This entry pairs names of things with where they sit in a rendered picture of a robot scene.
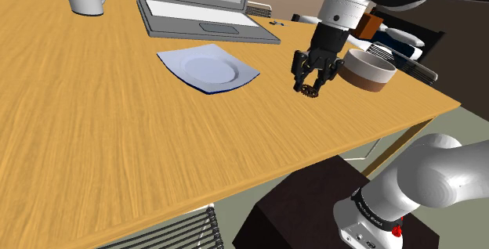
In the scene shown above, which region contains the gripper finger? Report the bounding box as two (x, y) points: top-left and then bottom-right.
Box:
(291, 49), (315, 93)
(311, 58), (345, 97)

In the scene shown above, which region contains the white and brown bowl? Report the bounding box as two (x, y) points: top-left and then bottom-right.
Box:
(337, 48), (398, 93)

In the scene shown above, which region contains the pale blue square plate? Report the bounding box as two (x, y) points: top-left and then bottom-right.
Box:
(156, 43), (262, 96)

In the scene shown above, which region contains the grey laptop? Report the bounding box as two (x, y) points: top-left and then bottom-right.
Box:
(132, 0), (282, 45)

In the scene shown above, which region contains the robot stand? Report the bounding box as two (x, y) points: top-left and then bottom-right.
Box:
(232, 154), (440, 249)

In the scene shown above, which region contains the wooden table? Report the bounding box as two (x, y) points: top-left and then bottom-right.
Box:
(0, 0), (462, 249)

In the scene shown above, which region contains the small brown toothed ring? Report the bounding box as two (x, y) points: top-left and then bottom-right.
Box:
(299, 83), (319, 99)

